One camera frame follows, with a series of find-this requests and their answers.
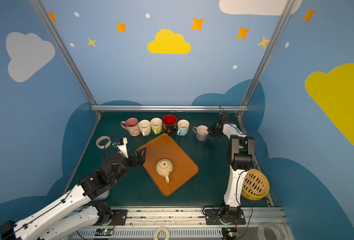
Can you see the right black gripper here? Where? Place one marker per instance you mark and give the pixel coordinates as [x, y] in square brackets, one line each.
[214, 130]

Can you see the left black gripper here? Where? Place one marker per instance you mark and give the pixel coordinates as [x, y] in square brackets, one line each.
[136, 159]

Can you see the lavender mug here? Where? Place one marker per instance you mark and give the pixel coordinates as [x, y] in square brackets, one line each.
[201, 133]

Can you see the cream white mug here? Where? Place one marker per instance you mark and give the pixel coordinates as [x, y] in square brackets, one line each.
[145, 127]

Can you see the beige ceramic teapot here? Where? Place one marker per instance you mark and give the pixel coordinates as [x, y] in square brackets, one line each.
[164, 168]

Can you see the pink ghost mug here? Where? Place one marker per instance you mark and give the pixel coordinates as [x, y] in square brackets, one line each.
[132, 126]

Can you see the orange plastic tray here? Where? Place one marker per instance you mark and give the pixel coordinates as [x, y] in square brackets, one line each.
[164, 147]

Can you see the light green mug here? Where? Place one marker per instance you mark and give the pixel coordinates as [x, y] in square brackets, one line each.
[156, 125]

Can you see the light blue mug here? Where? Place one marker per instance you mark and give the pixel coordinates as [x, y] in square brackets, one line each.
[183, 127]

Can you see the black skull mug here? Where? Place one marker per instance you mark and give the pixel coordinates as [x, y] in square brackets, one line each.
[169, 123]

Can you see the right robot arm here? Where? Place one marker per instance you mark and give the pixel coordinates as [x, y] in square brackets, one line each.
[241, 151]

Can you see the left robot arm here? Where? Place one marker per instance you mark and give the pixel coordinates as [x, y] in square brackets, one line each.
[54, 222]

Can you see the masking tape roll on table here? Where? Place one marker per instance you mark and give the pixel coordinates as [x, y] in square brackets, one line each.
[103, 142]

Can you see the grey sponge pad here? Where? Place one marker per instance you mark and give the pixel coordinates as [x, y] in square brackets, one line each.
[103, 196]

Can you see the yellow plastic basket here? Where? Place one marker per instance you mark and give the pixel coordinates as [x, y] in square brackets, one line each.
[255, 186]

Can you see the white tape roll front centre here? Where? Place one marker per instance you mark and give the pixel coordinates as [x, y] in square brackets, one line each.
[162, 232]

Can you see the clear tape roll front right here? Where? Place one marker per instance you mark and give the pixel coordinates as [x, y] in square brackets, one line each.
[269, 232]

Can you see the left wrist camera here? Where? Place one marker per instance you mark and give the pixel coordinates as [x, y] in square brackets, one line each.
[121, 145]

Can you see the aluminium frame right post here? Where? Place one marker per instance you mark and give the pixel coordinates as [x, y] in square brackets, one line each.
[276, 34]

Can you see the aluminium frame post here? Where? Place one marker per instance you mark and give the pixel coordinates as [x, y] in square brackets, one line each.
[43, 14]
[276, 34]

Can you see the aluminium frame back bar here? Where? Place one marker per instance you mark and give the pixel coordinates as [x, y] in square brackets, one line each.
[133, 108]

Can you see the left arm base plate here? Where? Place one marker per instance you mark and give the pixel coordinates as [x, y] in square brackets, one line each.
[117, 217]

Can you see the aluminium front rail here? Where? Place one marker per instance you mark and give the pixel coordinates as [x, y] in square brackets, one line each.
[183, 223]

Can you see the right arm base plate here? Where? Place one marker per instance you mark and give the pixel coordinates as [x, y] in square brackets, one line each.
[222, 217]

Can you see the aluminium frame left post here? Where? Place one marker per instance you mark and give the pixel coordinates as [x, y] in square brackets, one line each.
[43, 14]

